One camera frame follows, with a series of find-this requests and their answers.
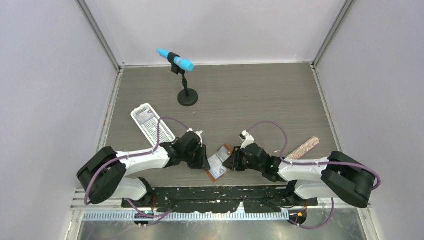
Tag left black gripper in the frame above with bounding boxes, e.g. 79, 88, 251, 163
182, 143, 210, 169

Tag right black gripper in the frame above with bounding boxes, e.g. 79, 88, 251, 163
222, 146, 264, 172

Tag brown leather card holder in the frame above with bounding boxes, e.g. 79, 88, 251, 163
205, 143, 233, 182

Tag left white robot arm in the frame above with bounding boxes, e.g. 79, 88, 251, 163
76, 130, 211, 207

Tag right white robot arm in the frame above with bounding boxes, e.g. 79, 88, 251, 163
223, 143, 381, 208

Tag card in basket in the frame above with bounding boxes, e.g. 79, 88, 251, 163
135, 109, 155, 125

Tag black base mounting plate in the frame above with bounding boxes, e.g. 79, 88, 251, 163
133, 184, 318, 214

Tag pink glitter stick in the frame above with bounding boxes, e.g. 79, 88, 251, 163
287, 136, 320, 160

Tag black microphone stand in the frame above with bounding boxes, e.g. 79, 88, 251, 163
174, 71, 199, 107

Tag blue toy microphone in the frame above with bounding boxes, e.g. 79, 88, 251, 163
156, 48, 194, 75

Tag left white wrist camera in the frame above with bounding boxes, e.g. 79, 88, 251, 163
186, 128, 204, 145

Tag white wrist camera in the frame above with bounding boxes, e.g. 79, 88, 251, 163
186, 128, 204, 145
239, 130, 255, 149

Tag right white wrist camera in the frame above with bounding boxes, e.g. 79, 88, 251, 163
239, 130, 255, 149

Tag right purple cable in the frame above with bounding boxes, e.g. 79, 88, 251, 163
246, 120, 382, 230

